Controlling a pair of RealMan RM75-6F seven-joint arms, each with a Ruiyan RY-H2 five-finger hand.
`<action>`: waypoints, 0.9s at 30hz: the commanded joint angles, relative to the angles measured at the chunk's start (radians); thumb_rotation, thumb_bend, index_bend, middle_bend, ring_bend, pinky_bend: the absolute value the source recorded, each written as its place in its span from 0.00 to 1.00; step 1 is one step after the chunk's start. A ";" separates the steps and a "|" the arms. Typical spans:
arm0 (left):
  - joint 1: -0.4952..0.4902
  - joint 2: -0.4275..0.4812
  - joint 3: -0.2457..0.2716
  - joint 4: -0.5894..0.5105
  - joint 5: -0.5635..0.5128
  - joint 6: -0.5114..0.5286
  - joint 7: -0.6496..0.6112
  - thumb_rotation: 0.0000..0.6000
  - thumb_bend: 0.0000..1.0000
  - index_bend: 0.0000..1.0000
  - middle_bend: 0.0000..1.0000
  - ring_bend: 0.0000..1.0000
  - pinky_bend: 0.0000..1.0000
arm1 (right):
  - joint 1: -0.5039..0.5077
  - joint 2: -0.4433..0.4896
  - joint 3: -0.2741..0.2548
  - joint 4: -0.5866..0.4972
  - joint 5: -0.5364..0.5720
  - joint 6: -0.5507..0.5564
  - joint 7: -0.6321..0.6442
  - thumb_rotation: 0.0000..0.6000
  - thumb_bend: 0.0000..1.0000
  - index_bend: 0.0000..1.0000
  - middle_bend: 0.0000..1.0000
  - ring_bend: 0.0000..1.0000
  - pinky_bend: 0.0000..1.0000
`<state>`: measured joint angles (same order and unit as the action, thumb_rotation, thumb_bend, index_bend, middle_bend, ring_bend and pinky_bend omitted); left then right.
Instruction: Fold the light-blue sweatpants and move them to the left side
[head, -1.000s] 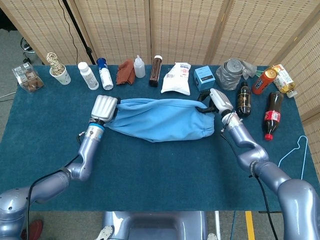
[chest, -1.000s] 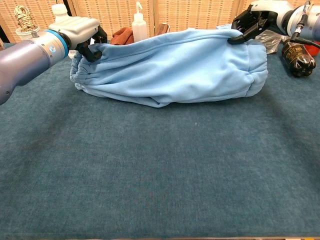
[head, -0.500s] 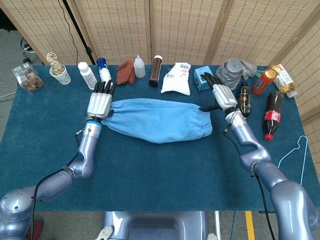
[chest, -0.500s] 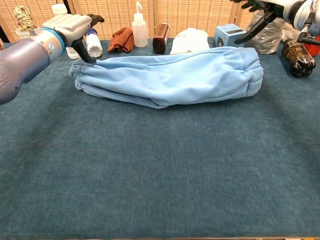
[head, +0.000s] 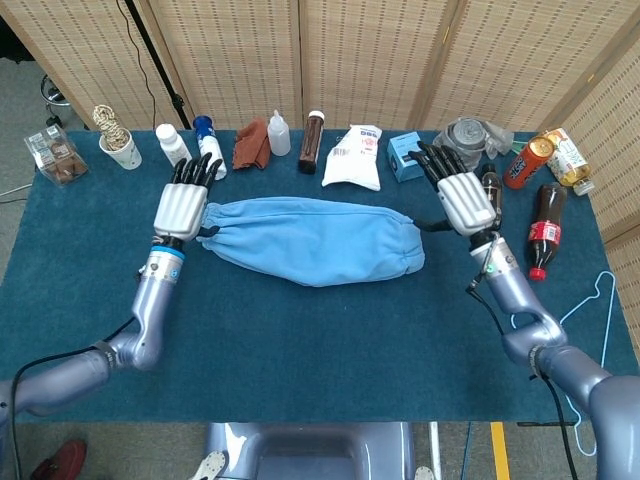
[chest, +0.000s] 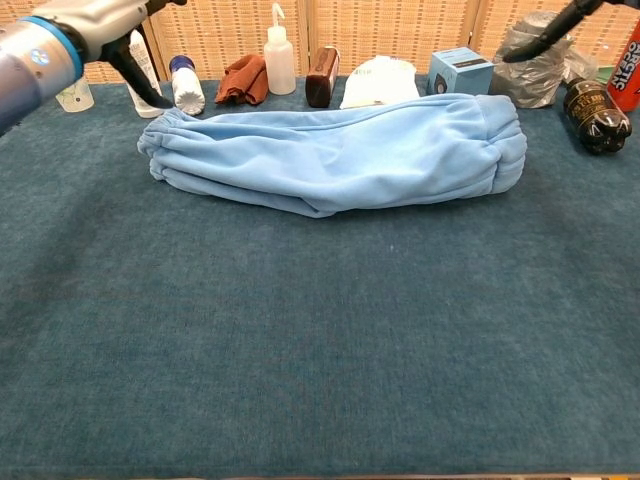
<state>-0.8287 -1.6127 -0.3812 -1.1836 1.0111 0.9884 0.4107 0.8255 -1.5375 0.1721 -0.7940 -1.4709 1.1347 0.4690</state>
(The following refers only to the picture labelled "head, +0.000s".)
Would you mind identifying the clear box of cookies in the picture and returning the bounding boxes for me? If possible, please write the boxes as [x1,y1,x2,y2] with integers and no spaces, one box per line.
[23,123,90,188]

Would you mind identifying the tall white plastic bottle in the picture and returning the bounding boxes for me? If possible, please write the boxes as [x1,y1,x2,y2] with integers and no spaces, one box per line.
[155,123,193,169]

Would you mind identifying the teal table mat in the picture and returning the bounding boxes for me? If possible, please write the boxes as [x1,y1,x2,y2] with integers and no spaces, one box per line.
[0,130,640,425]

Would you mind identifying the light blue sweatpants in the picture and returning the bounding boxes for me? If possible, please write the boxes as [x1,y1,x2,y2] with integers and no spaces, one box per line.
[195,196,427,289]

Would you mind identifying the light blue wire hanger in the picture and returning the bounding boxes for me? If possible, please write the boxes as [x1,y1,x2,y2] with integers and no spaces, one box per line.
[558,271,617,457]

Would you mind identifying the clear squeeze wash bottle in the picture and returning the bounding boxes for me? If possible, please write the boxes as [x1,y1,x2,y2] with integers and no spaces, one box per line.
[266,109,292,158]

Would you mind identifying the white paper cup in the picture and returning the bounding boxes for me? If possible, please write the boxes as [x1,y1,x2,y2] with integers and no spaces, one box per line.
[98,130,143,172]

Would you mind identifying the bamboo folding screen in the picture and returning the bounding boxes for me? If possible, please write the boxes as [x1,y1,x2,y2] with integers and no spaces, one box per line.
[0,0,640,301]

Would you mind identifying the white plastic packet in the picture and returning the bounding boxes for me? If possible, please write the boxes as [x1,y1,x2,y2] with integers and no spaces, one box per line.
[321,123,384,192]

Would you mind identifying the cola bottle red label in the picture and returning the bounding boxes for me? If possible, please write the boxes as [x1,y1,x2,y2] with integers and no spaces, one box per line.
[527,182,569,282]

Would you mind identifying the braided beige rope bundle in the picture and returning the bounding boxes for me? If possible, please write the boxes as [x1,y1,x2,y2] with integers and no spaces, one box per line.
[92,104,131,151]

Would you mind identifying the black tripod stand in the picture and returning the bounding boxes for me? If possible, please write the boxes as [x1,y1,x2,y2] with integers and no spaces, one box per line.
[122,0,194,131]

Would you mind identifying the black soda bottle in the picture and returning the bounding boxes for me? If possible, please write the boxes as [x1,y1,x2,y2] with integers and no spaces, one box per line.
[479,163,504,224]

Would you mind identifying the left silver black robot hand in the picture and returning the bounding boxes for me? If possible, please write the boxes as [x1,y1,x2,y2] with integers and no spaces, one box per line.
[152,153,224,241]

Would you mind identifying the brown rectangular jar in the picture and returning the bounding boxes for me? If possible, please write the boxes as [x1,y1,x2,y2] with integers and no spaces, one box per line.
[297,110,327,175]

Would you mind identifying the orange soda bottle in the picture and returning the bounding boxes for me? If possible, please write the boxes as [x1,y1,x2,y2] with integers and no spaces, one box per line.
[502,135,556,191]

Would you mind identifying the black rolling stool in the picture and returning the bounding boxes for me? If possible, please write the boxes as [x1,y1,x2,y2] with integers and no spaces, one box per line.
[39,74,72,129]

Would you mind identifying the grey garbage bag roll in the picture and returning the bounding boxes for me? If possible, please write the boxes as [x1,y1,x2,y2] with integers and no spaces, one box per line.
[432,116,515,174]

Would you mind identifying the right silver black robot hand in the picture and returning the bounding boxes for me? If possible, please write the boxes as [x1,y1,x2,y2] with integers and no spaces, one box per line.
[407,141,501,236]

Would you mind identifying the small light blue box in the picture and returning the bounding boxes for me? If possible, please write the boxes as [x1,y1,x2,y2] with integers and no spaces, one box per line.
[387,132,432,184]

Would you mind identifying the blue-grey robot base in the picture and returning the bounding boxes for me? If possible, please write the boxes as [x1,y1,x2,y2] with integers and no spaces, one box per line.
[192,422,436,480]

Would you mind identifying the white bottle with blue cap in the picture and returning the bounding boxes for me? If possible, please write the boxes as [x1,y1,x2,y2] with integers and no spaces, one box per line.
[192,115,228,181]

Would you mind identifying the red shoe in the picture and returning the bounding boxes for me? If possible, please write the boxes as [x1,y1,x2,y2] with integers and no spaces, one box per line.
[30,438,89,480]

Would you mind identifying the yellow tea bottle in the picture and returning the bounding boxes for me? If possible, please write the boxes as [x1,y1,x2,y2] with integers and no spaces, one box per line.
[543,127,597,197]

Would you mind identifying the brown cloth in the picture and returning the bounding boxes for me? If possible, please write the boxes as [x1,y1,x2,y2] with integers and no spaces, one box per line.
[232,117,273,172]

